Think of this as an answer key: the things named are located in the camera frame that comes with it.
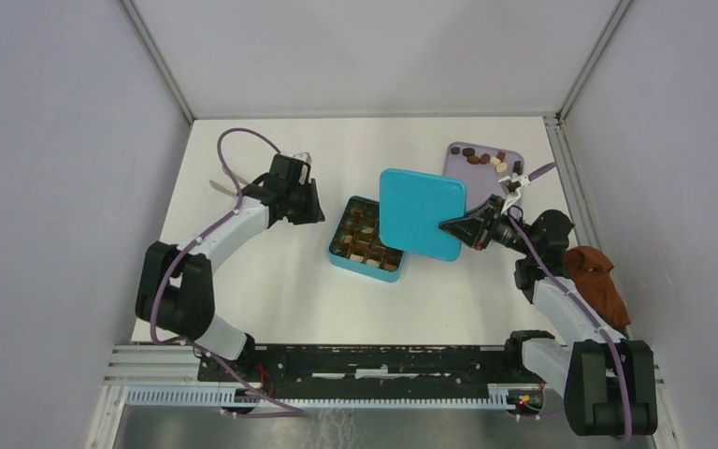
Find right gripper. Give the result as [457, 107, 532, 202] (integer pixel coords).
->
[438, 194, 537, 256]

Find teal chocolate tin box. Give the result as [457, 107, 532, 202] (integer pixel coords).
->
[327, 196, 406, 282]

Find teal tin lid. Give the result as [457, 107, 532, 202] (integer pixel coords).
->
[379, 168, 467, 262]

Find metal tongs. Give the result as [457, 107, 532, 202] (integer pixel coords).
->
[208, 167, 249, 197]

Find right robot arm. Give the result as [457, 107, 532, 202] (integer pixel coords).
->
[438, 195, 658, 441]

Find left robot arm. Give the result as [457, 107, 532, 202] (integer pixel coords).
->
[135, 152, 325, 382]

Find lilac plastic tray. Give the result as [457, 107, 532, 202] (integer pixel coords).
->
[442, 141, 524, 210]

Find brown cloth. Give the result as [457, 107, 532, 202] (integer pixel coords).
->
[563, 245, 631, 329]

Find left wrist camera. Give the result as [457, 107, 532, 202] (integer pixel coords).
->
[293, 152, 312, 185]

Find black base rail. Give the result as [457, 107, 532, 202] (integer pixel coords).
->
[229, 343, 546, 399]

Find white cable duct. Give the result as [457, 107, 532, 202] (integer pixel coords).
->
[125, 385, 514, 412]

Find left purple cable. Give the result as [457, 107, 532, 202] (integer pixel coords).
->
[149, 127, 308, 419]

